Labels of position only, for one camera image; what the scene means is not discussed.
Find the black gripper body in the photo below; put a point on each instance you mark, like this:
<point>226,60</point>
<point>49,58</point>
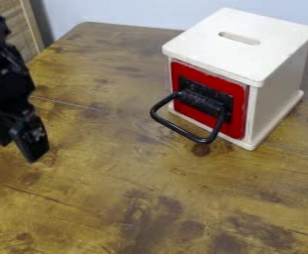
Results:
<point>16,86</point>

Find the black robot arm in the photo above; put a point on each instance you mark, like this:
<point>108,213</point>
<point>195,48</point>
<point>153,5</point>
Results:
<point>21,126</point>

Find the red drawer front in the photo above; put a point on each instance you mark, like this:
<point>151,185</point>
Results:
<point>224,92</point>

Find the white wooden box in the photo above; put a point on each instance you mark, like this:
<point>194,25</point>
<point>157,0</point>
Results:
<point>257,51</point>

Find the black metal drawer handle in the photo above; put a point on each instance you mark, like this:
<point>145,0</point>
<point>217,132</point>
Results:
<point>203,99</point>

